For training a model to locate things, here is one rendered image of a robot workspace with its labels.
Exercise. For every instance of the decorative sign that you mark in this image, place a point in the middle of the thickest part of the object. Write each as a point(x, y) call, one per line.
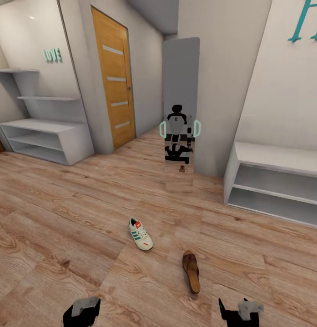
point(51, 54)
point(301, 20)

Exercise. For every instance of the standing mirror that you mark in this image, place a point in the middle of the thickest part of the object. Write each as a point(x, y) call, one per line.
point(180, 83)

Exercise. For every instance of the gym shoe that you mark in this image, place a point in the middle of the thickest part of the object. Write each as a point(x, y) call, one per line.
point(140, 235)

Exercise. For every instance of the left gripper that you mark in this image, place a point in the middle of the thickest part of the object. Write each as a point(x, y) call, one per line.
point(85, 319)

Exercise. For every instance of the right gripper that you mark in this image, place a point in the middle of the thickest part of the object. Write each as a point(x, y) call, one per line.
point(234, 319)

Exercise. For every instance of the sandal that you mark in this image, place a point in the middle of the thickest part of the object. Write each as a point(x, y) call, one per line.
point(190, 266)

